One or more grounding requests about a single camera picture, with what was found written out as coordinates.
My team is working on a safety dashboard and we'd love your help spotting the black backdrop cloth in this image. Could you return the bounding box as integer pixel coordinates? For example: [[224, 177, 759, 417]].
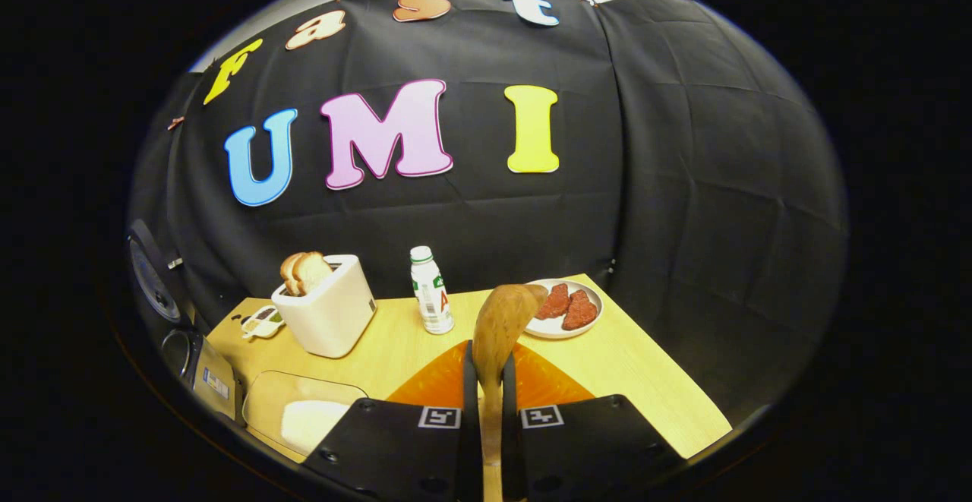
[[129, 0, 847, 427]]

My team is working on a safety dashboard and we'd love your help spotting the white sectioned grain dish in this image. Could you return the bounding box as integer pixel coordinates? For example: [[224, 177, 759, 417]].
[[240, 305, 286, 340]]

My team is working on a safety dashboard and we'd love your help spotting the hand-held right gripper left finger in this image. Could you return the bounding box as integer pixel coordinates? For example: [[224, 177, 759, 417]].
[[300, 339, 484, 502]]

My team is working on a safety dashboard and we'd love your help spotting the white toaster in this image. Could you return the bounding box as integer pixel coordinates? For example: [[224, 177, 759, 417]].
[[271, 254, 377, 358]]

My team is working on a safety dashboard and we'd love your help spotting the red meat slice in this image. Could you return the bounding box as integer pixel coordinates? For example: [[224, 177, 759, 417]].
[[536, 283, 570, 320], [560, 289, 599, 331]]

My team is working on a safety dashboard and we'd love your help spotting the clear plastic box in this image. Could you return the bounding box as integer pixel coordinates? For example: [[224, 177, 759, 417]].
[[241, 370, 369, 457]]

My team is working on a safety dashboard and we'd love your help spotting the wooden spoon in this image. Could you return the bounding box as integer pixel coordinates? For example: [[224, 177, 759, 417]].
[[472, 283, 549, 502]]

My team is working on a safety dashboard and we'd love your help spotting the white round plate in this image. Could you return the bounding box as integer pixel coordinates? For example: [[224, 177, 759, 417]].
[[522, 279, 604, 339]]

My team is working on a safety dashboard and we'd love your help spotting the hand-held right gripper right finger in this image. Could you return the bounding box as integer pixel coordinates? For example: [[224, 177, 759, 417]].
[[500, 343, 684, 502]]

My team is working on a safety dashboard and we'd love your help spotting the dark grey rice cooker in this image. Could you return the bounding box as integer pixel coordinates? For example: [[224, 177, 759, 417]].
[[125, 219, 245, 423]]

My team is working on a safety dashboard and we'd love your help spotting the toasted bread slice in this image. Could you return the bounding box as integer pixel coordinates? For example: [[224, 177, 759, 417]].
[[279, 253, 306, 296], [292, 251, 333, 294]]

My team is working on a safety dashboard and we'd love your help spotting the white drink bottle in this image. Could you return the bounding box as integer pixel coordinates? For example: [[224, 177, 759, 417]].
[[410, 246, 455, 335]]

